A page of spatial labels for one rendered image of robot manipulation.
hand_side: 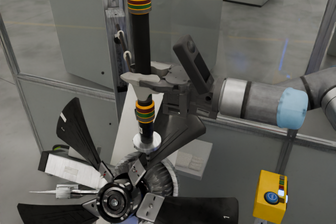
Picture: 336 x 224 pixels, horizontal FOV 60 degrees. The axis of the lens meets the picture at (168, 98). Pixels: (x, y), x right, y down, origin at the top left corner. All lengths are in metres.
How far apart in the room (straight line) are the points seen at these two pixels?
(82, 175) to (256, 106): 0.78
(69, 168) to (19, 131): 2.16
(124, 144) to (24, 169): 1.78
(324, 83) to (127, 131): 0.78
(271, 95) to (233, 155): 1.15
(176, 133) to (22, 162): 2.23
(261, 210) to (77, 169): 0.69
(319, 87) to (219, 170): 1.22
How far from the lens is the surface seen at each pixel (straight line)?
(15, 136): 3.26
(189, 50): 0.55
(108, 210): 0.94
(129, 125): 1.19
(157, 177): 1.04
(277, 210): 1.16
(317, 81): 0.66
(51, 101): 2.07
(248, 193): 1.89
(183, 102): 0.58
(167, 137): 0.89
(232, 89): 0.56
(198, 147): 1.58
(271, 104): 0.55
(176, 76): 0.58
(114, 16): 1.19
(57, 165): 1.21
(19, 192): 2.73
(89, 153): 0.99
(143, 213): 0.94
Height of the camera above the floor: 1.97
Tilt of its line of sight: 35 degrees down
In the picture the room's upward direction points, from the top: straight up
